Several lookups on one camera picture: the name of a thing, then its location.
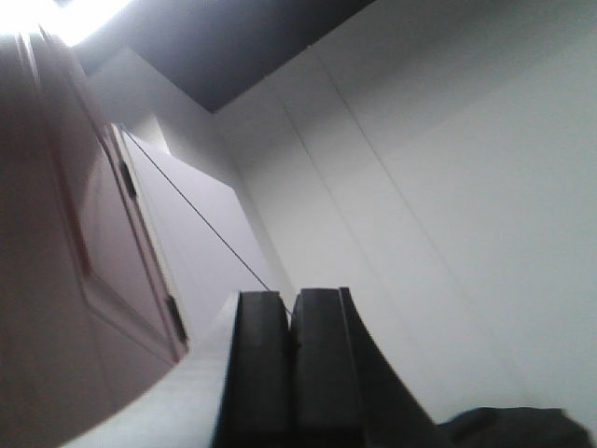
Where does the brown wooden door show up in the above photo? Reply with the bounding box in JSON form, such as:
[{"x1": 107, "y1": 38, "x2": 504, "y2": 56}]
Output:
[{"x1": 1, "y1": 26, "x2": 187, "y2": 447}]

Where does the thin black cord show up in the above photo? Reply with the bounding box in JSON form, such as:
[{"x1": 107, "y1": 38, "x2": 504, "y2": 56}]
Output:
[{"x1": 125, "y1": 134, "x2": 293, "y2": 315}]

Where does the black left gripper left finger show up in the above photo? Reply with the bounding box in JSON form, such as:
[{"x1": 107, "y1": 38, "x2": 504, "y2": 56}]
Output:
[{"x1": 213, "y1": 291, "x2": 292, "y2": 447}]

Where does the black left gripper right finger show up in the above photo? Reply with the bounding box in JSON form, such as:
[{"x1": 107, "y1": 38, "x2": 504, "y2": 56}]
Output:
[{"x1": 291, "y1": 287, "x2": 448, "y2": 447}]

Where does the black jacket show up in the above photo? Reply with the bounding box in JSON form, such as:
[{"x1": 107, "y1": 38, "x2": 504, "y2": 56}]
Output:
[{"x1": 437, "y1": 407, "x2": 596, "y2": 447}]

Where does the white wooden door frame stand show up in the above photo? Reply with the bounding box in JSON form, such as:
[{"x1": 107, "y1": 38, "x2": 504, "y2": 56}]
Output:
[{"x1": 73, "y1": 124, "x2": 278, "y2": 447}]

